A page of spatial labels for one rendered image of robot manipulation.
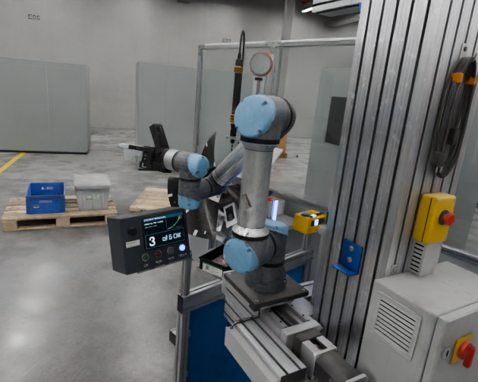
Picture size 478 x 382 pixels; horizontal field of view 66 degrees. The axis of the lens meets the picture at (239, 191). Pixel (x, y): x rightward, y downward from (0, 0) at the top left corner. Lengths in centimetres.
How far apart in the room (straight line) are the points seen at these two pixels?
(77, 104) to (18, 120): 121
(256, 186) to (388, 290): 45
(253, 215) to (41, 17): 1346
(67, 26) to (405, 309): 1370
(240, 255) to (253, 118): 41
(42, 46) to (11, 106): 533
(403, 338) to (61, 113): 848
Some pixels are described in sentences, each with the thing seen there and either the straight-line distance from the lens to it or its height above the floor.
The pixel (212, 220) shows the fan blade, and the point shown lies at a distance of 201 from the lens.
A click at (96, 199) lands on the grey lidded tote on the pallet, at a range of 475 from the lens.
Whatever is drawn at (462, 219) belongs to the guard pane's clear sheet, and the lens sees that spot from 218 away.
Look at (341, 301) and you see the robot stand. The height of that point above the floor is 107.
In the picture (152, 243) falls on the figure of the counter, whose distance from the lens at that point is 132.
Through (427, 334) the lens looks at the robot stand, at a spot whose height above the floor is 117.
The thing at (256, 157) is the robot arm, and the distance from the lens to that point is 105.
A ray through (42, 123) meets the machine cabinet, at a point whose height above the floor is 66.
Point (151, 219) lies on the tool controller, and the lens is 131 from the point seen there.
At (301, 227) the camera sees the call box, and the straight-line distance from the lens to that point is 202.
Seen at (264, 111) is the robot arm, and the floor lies 164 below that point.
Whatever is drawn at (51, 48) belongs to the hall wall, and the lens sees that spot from 1416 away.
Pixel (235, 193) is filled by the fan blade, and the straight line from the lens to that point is 193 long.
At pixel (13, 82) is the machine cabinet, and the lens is 913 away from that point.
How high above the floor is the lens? 169
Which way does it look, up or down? 15 degrees down
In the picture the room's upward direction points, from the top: 5 degrees clockwise
